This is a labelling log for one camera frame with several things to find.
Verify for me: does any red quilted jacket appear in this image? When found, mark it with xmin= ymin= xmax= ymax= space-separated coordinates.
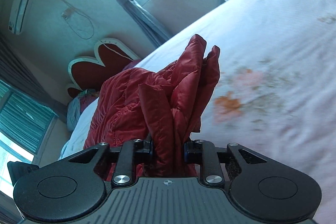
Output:
xmin=84 ymin=35 xmax=220 ymax=177

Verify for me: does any white floral bed sheet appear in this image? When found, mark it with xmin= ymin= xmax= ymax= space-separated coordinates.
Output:
xmin=59 ymin=0 xmax=336 ymax=224

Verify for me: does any red heart-shaped headboard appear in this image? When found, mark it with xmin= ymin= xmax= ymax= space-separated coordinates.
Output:
xmin=67 ymin=38 xmax=141 ymax=98

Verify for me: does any side window with blinds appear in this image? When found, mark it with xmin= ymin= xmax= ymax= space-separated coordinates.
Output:
xmin=0 ymin=81 xmax=56 ymax=198

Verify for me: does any hanging wall cable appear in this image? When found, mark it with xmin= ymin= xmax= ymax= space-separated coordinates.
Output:
xmin=39 ymin=0 xmax=132 ymax=59

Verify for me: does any white wall air conditioner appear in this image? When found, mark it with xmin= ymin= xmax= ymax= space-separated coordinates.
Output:
xmin=8 ymin=0 xmax=33 ymax=35

